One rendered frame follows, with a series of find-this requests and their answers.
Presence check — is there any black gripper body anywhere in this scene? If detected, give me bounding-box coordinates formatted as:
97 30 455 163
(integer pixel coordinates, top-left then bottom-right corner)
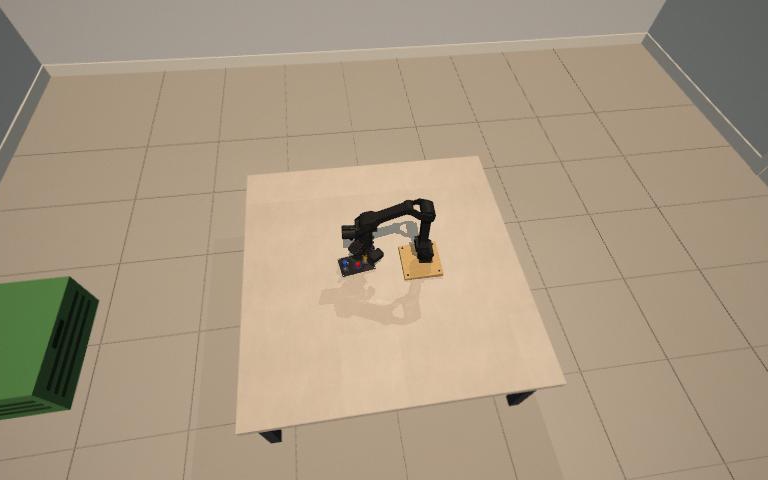
356 235 384 263

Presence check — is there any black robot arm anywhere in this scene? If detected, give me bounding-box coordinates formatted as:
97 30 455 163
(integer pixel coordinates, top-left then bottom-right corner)
341 198 436 263

